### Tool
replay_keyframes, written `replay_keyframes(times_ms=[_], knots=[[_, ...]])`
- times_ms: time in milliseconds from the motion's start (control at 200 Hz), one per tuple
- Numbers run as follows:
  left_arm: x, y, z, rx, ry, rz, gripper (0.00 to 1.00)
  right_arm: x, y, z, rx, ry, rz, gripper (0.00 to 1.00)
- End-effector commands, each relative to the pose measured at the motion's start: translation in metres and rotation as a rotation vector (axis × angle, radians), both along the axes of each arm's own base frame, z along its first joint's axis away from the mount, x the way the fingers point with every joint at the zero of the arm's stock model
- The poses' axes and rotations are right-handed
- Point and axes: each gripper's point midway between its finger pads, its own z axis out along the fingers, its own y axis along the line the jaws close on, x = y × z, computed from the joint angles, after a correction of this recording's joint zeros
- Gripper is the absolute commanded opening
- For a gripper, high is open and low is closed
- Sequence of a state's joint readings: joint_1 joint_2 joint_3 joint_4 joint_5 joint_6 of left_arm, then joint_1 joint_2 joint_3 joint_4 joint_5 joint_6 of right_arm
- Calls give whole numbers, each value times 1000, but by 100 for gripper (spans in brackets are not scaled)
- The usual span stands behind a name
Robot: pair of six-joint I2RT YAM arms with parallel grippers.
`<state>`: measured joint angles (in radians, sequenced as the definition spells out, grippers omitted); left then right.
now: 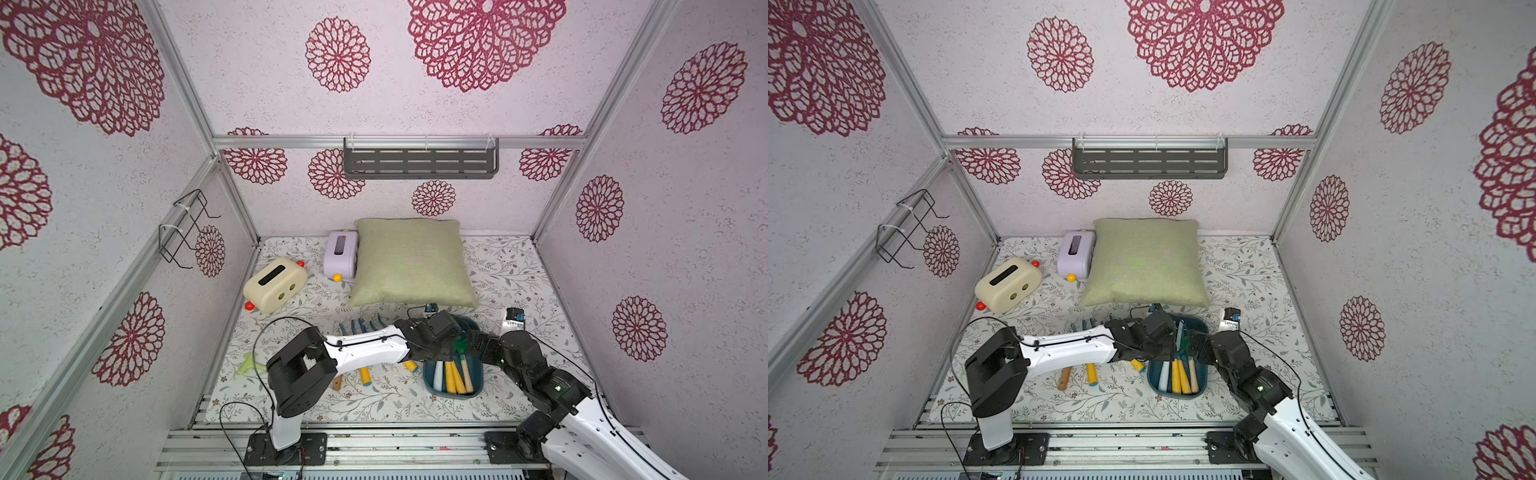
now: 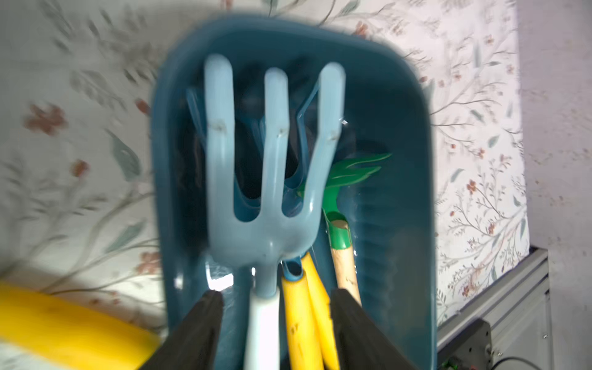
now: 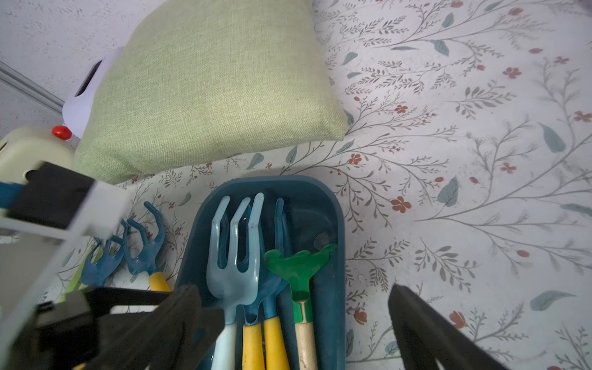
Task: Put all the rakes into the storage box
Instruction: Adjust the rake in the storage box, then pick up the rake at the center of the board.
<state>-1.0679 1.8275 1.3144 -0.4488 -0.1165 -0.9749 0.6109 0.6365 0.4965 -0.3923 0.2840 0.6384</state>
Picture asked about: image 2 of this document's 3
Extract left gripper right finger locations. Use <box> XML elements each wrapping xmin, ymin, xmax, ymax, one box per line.
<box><xmin>330</xmin><ymin>288</ymin><xmax>416</xmax><ymax>370</ymax></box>

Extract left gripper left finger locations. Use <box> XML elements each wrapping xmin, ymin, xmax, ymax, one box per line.
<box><xmin>140</xmin><ymin>290</ymin><xmax>224</xmax><ymax>370</ymax></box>

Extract blue rake yellow handle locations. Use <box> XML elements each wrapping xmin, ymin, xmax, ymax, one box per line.
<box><xmin>1</xmin><ymin>282</ymin><xmax>160</xmax><ymax>369</ymax></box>
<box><xmin>282</xmin><ymin>258</ymin><xmax>324</xmax><ymax>369</ymax></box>

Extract light blue fork white handle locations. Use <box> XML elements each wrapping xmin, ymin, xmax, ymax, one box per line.
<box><xmin>204</xmin><ymin>55</ymin><xmax>346</xmax><ymax>369</ymax></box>

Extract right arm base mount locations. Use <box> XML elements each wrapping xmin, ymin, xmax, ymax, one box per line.
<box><xmin>437</xmin><ymin>319</ymin><xmax>493</xmax><ymax>370</ymax></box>

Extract teal plastic storage box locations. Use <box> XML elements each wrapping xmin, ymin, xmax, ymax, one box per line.
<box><xmin>151</xmin><ymin>15</ymin><xmax>437</xmax><ymax>369</ymax></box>

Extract green rake wooden handle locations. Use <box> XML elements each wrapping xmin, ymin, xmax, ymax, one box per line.
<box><xmin>322</xmin><ymin>154</ymin><xmax>391</xmax><ymax>303</ymax></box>

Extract blue fork yellow handle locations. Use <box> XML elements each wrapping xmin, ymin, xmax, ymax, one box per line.
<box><xmin>302</xmin><ymin>253</ymin><xmax>340</xmax><ymax>369</ymax></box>

